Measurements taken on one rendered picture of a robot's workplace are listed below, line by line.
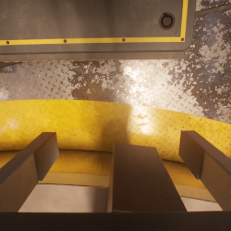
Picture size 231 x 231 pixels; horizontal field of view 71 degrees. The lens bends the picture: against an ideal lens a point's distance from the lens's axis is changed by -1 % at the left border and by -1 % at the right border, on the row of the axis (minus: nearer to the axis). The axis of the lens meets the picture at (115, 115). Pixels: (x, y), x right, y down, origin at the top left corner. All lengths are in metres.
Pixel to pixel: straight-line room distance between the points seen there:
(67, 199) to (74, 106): 0.42
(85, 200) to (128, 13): 0.63
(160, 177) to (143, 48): 0.34
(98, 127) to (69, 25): 0.52
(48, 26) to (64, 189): 0.53
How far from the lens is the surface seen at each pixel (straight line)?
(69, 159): 0.86
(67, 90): 0.84
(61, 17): 0.52
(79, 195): 0.68
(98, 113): 0.84
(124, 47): 0.48
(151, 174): 0.42
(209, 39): 0.92
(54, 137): 0.16
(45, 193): 0.71
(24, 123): 0.97
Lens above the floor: 0.80
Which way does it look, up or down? 74 degrees down
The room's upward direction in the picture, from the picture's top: 179 degrees counter-clockwise
